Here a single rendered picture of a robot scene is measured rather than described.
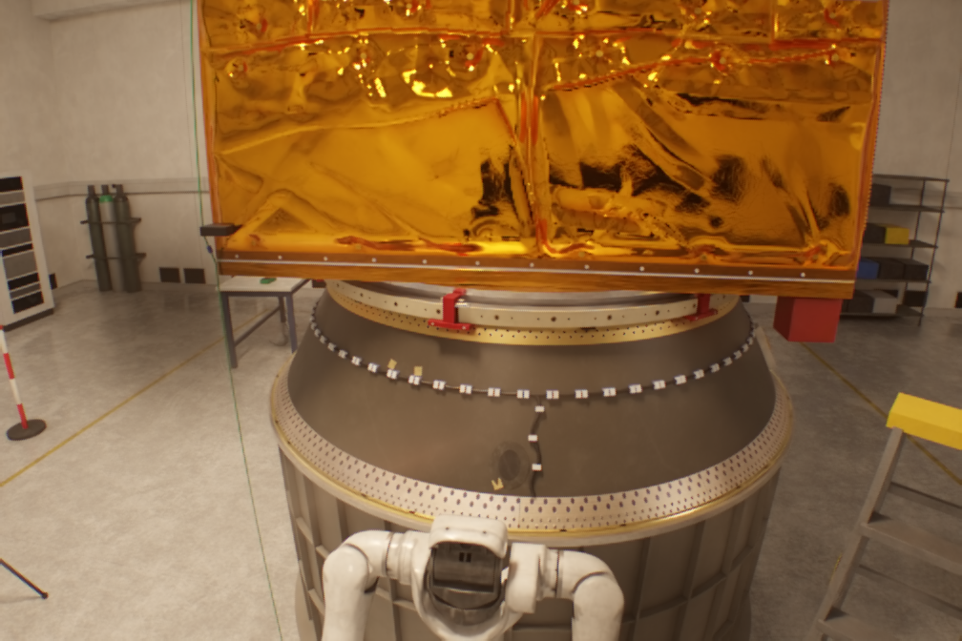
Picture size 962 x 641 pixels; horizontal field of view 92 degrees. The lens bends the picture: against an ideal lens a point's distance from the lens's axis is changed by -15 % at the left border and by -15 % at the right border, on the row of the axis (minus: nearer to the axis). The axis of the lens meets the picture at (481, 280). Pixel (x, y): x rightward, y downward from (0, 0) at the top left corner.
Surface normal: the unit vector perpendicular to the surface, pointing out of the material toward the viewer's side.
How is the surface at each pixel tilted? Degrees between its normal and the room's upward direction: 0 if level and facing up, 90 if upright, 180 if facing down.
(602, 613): 57
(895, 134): 90
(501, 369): 62
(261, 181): 95
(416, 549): 6
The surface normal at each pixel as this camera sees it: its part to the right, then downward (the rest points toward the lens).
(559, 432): 0.00, -0.22
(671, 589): 0.33, 0.25
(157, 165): -0.12, 0.25
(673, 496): 0.21, -0.54
